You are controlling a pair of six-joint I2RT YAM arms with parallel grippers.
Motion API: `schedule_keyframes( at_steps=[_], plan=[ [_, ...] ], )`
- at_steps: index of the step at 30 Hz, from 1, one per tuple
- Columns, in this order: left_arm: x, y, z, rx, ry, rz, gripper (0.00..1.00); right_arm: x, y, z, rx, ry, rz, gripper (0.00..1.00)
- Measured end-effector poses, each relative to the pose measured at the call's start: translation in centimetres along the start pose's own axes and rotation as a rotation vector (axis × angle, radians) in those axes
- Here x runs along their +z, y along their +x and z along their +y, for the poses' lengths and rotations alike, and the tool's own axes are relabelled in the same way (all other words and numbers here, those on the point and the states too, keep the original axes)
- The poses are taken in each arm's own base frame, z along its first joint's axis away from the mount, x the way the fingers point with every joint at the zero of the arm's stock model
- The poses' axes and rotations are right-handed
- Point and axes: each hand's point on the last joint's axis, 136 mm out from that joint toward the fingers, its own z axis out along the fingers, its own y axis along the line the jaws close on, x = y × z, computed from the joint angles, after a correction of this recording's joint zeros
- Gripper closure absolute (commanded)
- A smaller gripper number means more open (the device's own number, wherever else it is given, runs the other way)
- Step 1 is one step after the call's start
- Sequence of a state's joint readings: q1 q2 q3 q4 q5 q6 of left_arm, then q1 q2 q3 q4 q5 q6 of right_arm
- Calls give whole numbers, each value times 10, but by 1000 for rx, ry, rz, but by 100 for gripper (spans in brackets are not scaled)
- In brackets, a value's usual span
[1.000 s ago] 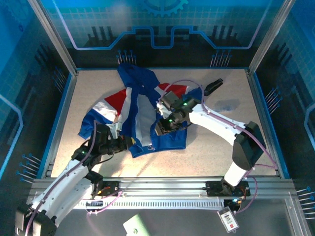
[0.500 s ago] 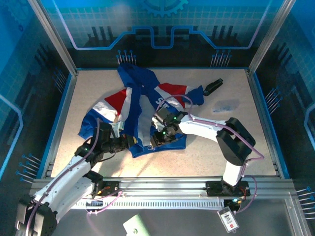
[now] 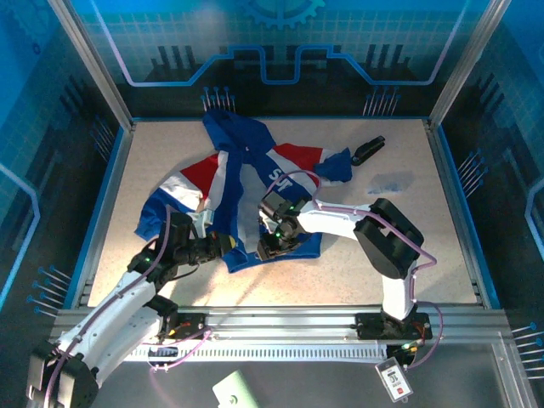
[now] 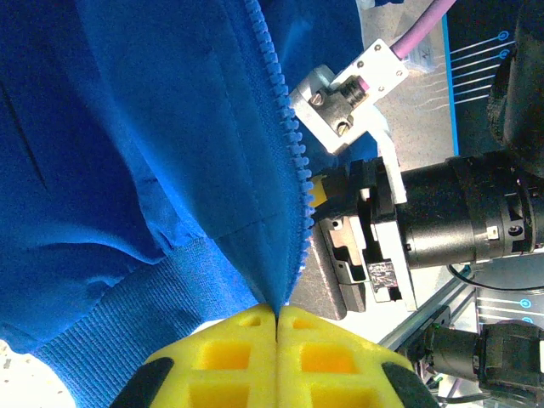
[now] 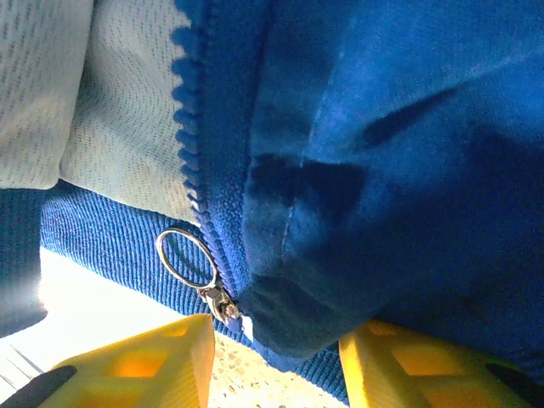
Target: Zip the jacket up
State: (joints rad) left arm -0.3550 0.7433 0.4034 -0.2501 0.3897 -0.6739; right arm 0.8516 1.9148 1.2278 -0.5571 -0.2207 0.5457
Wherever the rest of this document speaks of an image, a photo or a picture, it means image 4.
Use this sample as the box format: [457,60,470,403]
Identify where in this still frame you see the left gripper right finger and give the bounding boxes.
[276,304,439,408]

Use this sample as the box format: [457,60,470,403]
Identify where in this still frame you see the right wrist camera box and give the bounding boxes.
[288,38,411,156]

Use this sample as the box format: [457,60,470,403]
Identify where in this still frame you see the blue red white zip jacket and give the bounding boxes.
[0,0,379,407]

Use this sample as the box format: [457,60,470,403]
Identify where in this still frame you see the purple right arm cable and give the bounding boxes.
[393,0,456,61]

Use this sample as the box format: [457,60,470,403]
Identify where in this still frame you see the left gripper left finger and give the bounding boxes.
[112,303,278,408]

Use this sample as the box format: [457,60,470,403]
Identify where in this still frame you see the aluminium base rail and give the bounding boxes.
[377,278,478,352]

